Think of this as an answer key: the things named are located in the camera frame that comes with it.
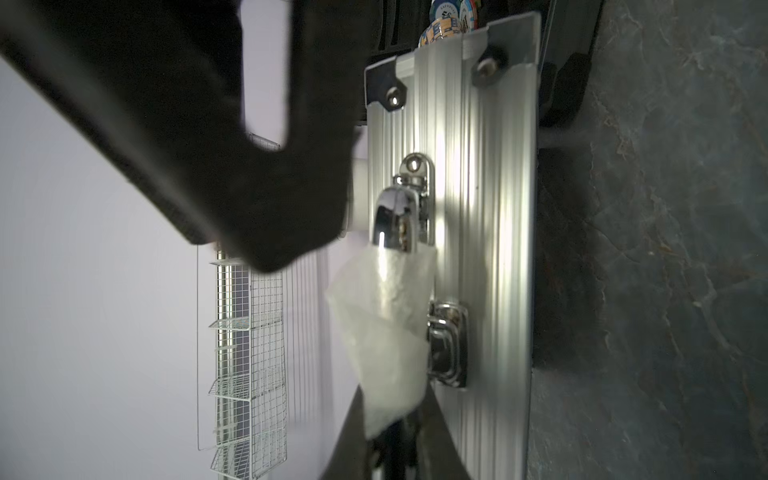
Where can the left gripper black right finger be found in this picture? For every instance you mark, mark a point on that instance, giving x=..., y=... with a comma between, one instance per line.
x=419, y=446

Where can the striped poker chip stack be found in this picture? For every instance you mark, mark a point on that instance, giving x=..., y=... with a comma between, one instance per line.
x=440, y=29

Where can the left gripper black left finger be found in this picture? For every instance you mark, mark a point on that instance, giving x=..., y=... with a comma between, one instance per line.
x=156, y=87

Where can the white wire wall shelf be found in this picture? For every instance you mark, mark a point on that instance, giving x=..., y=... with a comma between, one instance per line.
x=262, y=408

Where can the silver aluminium poker case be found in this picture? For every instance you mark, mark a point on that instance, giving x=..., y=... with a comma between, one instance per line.
x=442, y=294

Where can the blue round dealer chip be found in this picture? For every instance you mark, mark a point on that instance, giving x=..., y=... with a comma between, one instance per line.
x=442, y=9

